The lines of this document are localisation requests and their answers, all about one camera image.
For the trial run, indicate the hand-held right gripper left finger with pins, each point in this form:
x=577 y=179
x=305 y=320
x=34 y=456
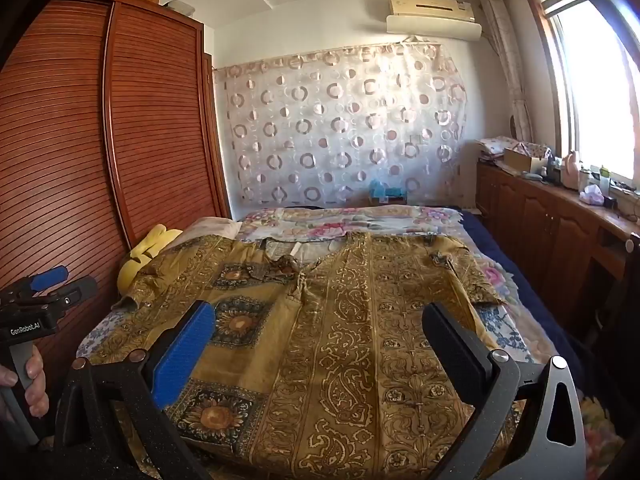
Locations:
x=185 y=355

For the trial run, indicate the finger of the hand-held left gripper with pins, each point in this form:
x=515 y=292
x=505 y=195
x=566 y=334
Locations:
x=50 y=278
x=77 y=289

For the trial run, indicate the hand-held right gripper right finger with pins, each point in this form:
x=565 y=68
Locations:
x=455 y=345

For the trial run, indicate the golden patterned shirt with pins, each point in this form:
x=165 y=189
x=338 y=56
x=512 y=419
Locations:
x=330 y=340

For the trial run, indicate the person's left hand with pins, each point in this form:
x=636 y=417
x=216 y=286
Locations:
x=36 y=380

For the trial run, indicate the yellow plush toy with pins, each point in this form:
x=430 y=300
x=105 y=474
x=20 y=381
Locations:
x=145 y=255

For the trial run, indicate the navy bed sheet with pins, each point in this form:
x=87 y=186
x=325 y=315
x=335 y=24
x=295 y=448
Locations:
x=510 y=260

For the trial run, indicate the beige pillow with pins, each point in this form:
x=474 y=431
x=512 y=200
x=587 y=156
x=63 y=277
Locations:
x=210 y=227

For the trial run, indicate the low wooden cabinet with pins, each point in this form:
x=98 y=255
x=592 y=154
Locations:
x=540 y=220

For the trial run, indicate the teal packet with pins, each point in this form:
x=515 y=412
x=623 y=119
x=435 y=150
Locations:
x=387 y=189

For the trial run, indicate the wooden slatted wardrobe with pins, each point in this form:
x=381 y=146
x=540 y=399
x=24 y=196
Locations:
x=150 y=135

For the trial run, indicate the pink floral quilt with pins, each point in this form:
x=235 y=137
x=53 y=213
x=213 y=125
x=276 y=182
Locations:
x=325 y=222

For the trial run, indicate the grey case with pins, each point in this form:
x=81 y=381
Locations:
x=532 y=176

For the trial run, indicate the open cardboard box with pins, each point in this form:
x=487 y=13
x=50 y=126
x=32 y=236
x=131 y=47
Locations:
x=520 y=161

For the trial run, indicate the stack of folded cloths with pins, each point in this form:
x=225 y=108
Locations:
x=492 y=147

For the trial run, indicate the white plastic bag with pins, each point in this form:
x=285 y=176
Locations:
x=591 y=195

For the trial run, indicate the pink bottle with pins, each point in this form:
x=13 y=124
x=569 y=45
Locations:
x=571 y=172

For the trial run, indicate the spotted cloth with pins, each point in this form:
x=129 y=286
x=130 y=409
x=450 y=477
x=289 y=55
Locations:
x=532 y=150

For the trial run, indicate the white jar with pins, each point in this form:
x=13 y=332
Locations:
x=585 y=180

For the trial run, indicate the green cap bottle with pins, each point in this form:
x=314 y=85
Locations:
x=605 y=180

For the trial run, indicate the circle-patterned sheer curtain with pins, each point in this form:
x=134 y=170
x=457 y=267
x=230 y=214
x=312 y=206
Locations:
x=340 y=125

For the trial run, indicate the patterned window curtain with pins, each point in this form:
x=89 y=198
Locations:
x=510 y=70

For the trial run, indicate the window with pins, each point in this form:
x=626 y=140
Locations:
x=595 y=85

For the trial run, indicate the white box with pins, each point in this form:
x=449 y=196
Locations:
x=177 y=8

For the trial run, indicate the white air deflector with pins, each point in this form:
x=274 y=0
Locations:
x=435 y=27

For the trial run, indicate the white air conditioner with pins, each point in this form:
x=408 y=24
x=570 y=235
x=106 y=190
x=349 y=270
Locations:
x=430 y=4

